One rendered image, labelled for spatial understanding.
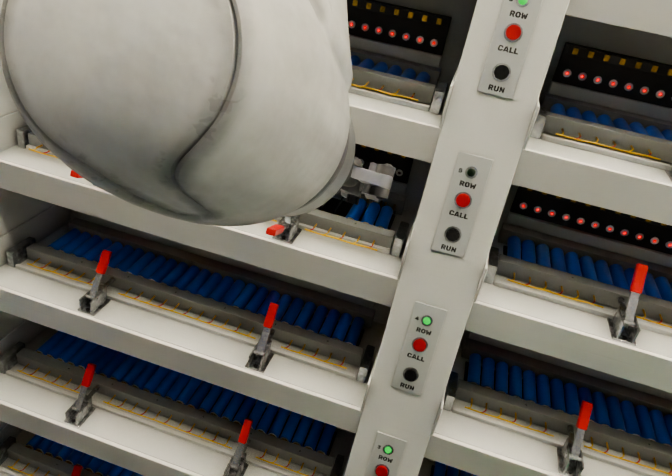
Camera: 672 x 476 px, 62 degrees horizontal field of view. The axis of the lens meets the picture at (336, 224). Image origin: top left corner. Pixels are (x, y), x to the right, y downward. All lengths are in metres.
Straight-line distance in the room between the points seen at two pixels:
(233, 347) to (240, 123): 0.69
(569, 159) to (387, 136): 0.21
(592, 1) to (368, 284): 0.41
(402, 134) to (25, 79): 0.54
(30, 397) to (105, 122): 0.91
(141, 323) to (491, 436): 0.52
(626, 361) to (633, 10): 0.40
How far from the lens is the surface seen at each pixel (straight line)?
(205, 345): 0.84
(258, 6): 0.17
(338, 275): 0.72
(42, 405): 1.05
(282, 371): 0.81
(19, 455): 1.20
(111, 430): 0.99
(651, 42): 0.91
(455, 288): 0.70
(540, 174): 0.69
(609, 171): 0.69
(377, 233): 0.74
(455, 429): 0.81
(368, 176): 0.41
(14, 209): 1.01
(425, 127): 0.67
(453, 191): 0.67
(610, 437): 0.88
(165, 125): 0.16
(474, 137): 0.67
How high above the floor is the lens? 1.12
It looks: 15 degrees down
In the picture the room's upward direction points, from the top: 14 degrees clockwise
